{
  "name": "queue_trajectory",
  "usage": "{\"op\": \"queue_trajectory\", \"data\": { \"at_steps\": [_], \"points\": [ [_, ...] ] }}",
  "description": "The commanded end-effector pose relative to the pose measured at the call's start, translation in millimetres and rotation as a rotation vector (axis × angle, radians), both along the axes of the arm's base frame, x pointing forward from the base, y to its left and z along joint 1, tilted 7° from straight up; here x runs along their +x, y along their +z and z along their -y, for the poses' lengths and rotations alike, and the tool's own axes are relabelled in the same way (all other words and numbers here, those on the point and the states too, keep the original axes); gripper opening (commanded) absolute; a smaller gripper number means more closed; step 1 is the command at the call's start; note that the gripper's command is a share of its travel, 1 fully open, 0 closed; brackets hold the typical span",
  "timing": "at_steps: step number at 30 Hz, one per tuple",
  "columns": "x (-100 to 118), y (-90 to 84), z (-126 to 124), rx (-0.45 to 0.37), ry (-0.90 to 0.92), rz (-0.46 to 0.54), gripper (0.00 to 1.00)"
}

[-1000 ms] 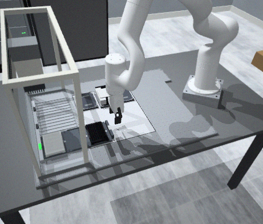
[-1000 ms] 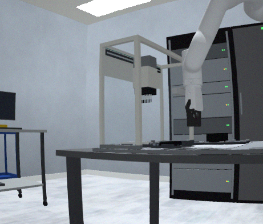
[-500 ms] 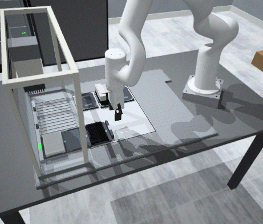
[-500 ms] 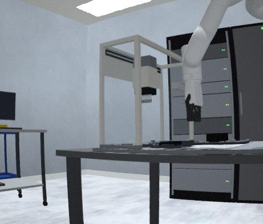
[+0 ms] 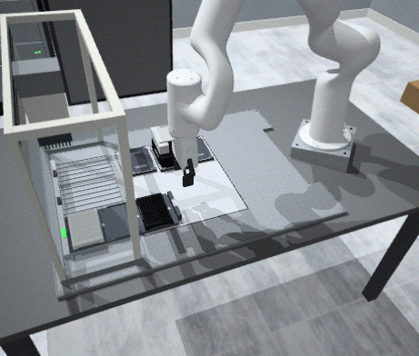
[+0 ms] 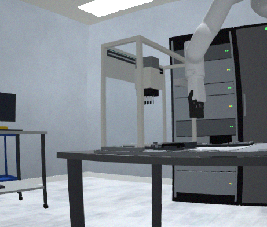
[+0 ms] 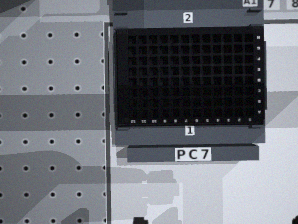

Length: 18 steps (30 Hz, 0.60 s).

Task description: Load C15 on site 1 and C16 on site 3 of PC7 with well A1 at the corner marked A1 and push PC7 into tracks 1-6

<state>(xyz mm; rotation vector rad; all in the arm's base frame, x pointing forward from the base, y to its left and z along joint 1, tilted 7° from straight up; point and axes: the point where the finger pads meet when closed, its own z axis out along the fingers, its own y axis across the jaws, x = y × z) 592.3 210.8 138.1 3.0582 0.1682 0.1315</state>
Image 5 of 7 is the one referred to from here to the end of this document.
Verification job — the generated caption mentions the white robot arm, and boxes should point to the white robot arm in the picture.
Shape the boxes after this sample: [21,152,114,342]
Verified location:
[151,0,381,154]

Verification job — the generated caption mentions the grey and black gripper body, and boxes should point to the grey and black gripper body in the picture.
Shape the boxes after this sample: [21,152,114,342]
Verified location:
[172,135,198,170]

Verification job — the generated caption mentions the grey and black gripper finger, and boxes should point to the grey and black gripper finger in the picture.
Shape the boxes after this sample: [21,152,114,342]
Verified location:
[183,158,195,187]
[174,156,181,170]

